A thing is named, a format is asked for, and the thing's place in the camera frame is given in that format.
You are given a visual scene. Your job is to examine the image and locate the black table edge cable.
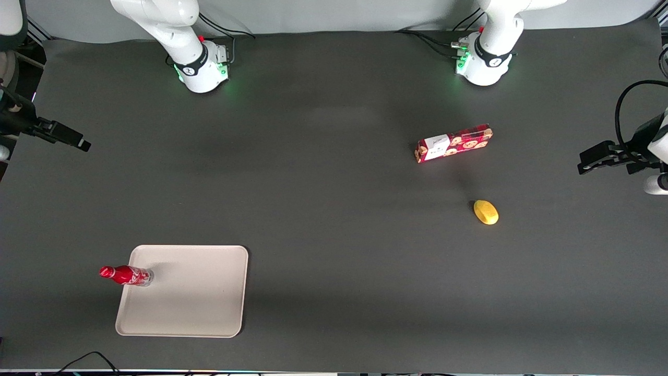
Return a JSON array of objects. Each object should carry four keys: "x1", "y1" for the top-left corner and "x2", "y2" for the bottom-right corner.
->
[{"x1": 55, "y1": 351, "x2": 121, "y2": 376}]

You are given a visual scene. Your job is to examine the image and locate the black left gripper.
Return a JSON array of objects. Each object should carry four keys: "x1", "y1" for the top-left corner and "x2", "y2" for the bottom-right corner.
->
[{"x1": 577, "y1": 115, "x2": 666, "y2": 175}]

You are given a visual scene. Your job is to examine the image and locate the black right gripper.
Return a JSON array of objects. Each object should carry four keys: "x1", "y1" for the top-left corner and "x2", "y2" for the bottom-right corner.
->
[{"x1": 0, "y1": 89, "x2": 92, "y2": 152}]

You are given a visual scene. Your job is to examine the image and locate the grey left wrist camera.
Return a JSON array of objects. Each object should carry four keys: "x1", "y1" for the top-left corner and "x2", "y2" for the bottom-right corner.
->
[{"x1": 643, "y1": 174, "x2": 668, "y2": 195}]

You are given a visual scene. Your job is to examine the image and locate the round grey background object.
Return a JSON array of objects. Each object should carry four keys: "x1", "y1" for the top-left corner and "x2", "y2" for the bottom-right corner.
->
[{"x1": 0, "y1": 50, "x2": 19, "y2": 90}]

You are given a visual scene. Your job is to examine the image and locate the aluminium frame profile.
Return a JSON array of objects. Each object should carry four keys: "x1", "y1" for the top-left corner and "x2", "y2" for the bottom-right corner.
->
[{"x1": 25, "y1": 15, "x2": 53, "y2": 42}]

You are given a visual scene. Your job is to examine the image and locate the dark grey table mat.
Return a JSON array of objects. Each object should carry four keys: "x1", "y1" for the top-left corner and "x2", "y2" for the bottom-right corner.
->
[{"x1": 0, "y1": 18, "x2": 668, "y2": 374}]

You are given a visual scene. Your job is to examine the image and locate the black base cable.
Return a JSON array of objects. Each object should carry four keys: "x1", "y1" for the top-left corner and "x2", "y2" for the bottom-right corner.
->
[
  {"x1": 394, "y1": 29, "x2": 462, "y2": 59},
  {"x1": 452, "y1": 8, "x2": 486, "y2": 33},
  {"x1": 197, "y1": 10, "x2": 256, "y2": 66}
]

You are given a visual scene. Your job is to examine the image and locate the black right base cable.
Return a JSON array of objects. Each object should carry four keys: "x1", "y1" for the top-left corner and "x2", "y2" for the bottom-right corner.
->
[{"x1": 197, "y1": 10, "x2": 256, "y2": 66}]

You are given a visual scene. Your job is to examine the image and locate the black left base cable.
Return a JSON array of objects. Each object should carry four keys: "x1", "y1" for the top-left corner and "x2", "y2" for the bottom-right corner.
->
[
  {"x1": 452, "y1": 8, "x2": 486, "y2": 33},
  {"x1": 394, "y1": 29, "x2": 462, "y2": 59}
]

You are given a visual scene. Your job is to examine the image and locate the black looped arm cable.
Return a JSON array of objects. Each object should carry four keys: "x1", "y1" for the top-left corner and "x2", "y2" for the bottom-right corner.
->
[{"x1": 614, "y1": 80, "x2": 668, "y2": 153}]

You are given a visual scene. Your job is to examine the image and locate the beige plastic tray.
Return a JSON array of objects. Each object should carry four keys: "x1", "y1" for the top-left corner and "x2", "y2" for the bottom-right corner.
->
[{"x1": 115, "y1": 245, "x2": 249, "y2": 338}]

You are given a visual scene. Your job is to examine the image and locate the yellow lemon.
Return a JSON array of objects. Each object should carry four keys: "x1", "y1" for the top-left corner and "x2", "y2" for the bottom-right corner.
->
[{"x1": 473, "y1": 199, "x2": 499, "y2": 226}]

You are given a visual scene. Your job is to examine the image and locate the red coke bottle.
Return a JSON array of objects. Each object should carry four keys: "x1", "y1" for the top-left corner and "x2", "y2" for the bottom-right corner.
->
[{"x1": 99, "y1": 265, "x2": 154, "y2": 287}]

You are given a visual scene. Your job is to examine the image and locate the red cookie box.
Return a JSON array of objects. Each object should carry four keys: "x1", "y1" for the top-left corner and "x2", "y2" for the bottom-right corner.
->
[{"x1": 414, "y1": 123, "x2": 494, "y2": 164}]

